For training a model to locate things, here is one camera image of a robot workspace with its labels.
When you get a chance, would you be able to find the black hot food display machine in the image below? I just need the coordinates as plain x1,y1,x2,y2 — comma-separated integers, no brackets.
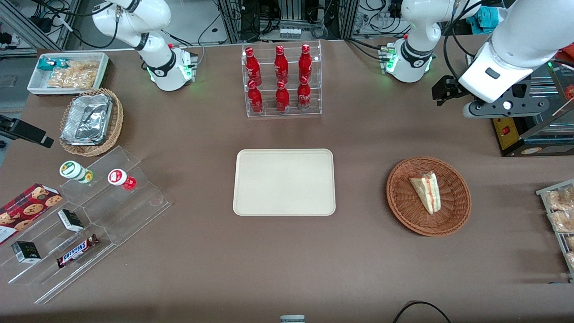
491,43,574,158

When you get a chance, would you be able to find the clear acrylic bottle rack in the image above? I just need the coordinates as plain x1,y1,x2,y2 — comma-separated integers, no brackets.
241,40,323,118

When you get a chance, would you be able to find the small black box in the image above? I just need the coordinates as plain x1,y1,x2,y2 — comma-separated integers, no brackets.
57,209,85,233
11,240,42,264

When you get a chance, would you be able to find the light wicker basket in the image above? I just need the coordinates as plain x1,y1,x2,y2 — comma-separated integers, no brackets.
59,87,125,157

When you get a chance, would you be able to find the white rectangular snack bin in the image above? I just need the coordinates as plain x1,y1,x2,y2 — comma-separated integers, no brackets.
27,52,111,96

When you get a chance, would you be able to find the brown round wicker basket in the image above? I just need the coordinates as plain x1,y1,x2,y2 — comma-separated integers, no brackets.
386,156,472,237

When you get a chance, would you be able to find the black cable loop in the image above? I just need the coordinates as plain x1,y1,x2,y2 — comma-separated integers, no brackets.
393,301,452,323

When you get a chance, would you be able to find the red cookie box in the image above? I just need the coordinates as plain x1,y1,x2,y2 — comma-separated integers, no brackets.
0,183,64,245

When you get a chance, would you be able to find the tray of packaged pastries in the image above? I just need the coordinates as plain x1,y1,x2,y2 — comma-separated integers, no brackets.
535,179,574,284

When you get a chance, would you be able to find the beige rectangular tray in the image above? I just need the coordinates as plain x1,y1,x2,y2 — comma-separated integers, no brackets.
232,148,336,217

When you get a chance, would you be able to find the snickers chocolate bar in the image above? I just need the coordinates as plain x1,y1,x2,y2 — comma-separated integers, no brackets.
56,233,100,269

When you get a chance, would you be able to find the clear acrylic stepped display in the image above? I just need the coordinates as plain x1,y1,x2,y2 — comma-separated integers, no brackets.
0,145,172,305

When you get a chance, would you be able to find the stack of foil containers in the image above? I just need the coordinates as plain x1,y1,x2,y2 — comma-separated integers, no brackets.
61,93,114,146

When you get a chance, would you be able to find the triangle sandwich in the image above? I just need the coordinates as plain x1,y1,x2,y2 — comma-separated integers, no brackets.
409,172,442,215

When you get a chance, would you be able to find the red lid cup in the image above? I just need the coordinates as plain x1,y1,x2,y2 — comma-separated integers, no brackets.
107,168,137,191

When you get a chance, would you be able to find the fried breaded patty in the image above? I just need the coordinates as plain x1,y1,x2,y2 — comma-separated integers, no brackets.
549,210,574,233
544,186,574,211

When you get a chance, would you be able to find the teal snack packet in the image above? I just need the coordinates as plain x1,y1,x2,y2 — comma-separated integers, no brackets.
37,57,73,72

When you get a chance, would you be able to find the red cola bottle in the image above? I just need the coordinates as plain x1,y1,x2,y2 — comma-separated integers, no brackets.
274,44,289,84
247,80,264,114
275,80,291,113
299,44,313,83
297,76,312,111
245,47,263,87

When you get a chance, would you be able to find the clear bag of crackers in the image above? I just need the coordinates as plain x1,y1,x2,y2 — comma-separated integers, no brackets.
47,60,100,89

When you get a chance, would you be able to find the green lid cup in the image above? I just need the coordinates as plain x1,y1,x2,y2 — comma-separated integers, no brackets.
59,160,94,184

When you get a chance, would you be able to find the black clamp mount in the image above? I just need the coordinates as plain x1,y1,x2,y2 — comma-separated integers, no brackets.
0,114,55,149

